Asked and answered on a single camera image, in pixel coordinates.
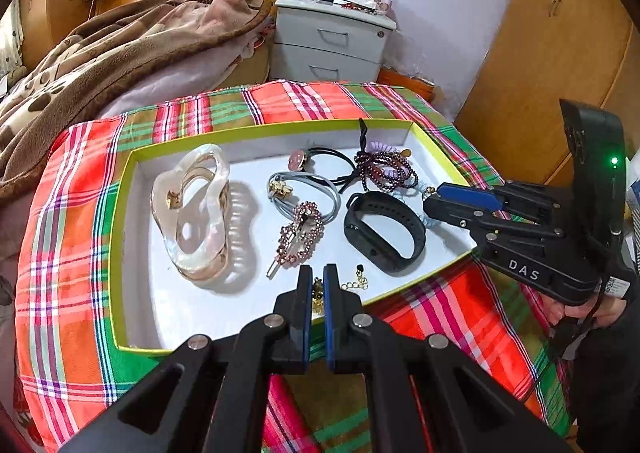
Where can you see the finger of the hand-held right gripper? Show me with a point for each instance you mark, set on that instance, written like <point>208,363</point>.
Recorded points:
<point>450,213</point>
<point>470,197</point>

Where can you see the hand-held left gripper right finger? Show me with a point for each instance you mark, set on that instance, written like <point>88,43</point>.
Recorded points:
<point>329,318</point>

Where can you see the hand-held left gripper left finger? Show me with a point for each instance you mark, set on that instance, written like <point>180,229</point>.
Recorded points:
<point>303,318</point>

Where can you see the black smart band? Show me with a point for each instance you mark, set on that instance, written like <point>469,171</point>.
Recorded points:
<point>360,233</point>

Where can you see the green-edged white cardboard box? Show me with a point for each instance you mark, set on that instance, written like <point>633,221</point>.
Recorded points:
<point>200,303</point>

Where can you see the rhinestone heart hair clip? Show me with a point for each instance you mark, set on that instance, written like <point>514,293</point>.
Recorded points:
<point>305,213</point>

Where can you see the cream pearl hair claw clip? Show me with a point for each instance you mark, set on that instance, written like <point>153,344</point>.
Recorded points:
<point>170,233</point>

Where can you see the person's right forearm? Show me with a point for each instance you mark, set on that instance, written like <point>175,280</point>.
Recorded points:
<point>610,383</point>

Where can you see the person's right hand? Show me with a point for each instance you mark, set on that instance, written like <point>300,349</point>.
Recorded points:
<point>607,317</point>

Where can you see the wooden wardrobe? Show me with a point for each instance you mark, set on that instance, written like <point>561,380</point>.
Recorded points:
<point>550,58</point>

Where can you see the grey nightstand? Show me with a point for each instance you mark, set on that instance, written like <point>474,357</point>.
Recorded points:
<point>310,33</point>

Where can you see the red green plaid cloth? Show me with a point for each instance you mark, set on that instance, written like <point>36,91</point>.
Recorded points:
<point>65,233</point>

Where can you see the pale pink blanket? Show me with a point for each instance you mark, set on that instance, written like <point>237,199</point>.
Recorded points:
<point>200,58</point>

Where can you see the brown paw print blanket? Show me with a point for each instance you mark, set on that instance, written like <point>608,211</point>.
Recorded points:
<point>100,58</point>

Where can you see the dotted cream curtain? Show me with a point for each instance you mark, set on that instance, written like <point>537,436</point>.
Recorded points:
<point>10,38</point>

